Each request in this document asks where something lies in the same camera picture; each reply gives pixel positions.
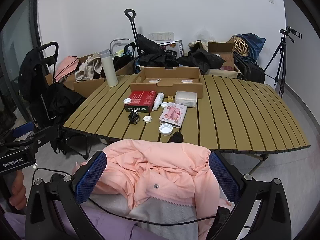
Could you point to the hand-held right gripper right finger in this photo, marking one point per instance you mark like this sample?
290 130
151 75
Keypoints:
223 180

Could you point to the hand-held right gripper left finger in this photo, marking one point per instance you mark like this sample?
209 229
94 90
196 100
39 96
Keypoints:
91 177

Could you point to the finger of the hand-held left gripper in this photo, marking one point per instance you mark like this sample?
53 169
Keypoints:
23 130
47 136

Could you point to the white round tin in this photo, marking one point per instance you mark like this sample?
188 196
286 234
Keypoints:
147 118
127 101
165 129

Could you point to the pink printed tissue packet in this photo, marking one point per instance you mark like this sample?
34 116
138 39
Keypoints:
173 113

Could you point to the clear plastic box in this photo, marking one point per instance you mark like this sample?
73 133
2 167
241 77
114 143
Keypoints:
185 98

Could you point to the red cardboard box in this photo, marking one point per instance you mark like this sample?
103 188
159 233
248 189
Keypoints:
140 100

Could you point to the white bottle cap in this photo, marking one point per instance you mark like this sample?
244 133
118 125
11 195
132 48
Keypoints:
163 104

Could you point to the small yellow block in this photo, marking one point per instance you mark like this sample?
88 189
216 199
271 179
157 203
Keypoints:
170 97

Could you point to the white spray bottle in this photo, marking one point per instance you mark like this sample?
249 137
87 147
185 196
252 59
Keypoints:
158 101

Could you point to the shallow cardboard tray box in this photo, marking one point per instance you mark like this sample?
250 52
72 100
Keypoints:
170 76

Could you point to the person's left hand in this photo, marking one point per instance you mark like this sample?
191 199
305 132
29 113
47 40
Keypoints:
18 190

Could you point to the black folding cart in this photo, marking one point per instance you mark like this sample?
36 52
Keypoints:
37 80

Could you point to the lilac trousers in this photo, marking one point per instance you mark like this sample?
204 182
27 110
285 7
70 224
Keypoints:
112 227

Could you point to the large cardboard box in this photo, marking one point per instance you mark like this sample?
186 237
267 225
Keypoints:
87 86

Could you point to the pink jacket with grey lining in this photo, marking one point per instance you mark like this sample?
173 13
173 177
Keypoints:
160 170

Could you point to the pink bag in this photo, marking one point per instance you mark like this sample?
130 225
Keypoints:
66 66

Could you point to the beige clothing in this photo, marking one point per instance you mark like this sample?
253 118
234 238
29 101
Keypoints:
90 67

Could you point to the white thermos bottle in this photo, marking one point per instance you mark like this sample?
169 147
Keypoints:
108 67

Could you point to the small clear plastic packet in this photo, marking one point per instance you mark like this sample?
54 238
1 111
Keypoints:
187 81
153 81

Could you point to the black and blue bag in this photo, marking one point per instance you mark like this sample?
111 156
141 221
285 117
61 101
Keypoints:
123 57

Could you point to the black suitcase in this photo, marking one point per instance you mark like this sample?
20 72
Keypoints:
250 70

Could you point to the black cloth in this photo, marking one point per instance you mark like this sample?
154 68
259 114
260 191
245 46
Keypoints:
200 60

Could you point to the open cardboard box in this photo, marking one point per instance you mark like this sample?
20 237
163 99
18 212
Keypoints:
222 51

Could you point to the pile of black jackets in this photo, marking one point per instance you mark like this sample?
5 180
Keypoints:
150 50

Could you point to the wicker ball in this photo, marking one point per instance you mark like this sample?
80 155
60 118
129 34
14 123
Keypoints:
241 46

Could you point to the beige cloth bag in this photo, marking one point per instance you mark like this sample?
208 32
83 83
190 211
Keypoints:
196 45

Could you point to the black tripod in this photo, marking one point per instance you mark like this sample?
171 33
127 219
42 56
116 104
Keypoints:
281 55

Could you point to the printed product box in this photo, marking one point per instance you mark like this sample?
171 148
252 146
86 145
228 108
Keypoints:
175 45

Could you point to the white plastic bag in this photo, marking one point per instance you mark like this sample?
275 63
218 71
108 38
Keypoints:
205 36

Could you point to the white metal chair frame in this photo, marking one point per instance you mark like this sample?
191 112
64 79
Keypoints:
120 40

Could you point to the white wall socket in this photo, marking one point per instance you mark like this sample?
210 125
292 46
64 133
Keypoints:
152 35
165 36

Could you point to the black camera on tripod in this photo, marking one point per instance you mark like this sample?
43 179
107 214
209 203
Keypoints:
290 31

